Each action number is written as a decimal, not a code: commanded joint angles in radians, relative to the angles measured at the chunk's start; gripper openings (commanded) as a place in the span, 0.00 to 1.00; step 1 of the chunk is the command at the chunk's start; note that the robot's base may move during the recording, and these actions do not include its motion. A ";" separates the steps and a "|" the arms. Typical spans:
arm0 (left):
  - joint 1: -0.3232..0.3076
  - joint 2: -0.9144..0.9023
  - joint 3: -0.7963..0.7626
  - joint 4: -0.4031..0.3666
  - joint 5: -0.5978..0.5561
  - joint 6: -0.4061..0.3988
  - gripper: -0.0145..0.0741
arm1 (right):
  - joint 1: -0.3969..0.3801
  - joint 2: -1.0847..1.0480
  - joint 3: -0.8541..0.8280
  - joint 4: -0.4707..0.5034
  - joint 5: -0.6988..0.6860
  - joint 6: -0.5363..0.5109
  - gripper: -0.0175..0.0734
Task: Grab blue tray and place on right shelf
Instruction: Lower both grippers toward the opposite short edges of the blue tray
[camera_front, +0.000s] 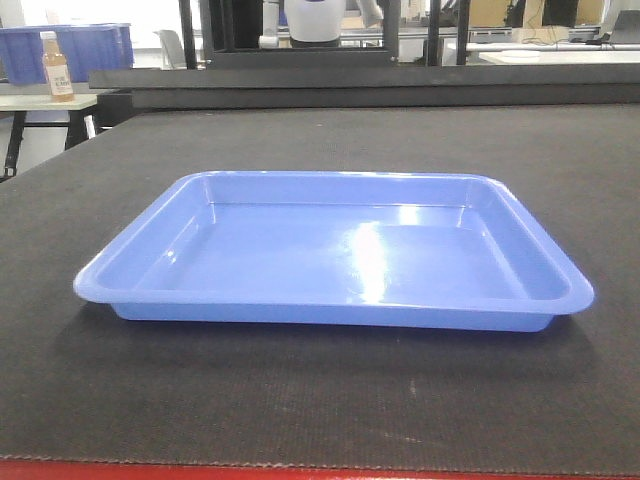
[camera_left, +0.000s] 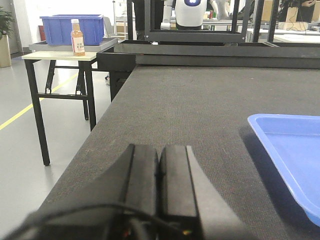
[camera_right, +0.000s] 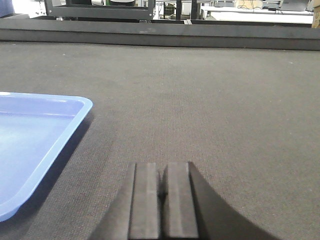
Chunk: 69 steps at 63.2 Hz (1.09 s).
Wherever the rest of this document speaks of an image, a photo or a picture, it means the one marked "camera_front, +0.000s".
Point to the blue storage crate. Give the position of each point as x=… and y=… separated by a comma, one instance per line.
x=87, y=47

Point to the blue plastic tray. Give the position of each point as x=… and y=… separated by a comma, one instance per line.
x=423, y=250

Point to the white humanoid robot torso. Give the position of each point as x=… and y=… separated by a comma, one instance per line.
x=310, y=23

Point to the white side table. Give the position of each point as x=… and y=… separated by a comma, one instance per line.
x=80, y=125

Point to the black metal frame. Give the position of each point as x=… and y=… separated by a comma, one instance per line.
x=231, y=29

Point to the dark fabric table mat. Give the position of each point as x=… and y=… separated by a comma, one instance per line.
x=78, y=383

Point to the orange juice bottle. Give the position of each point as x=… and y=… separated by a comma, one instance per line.
x=56, y=68

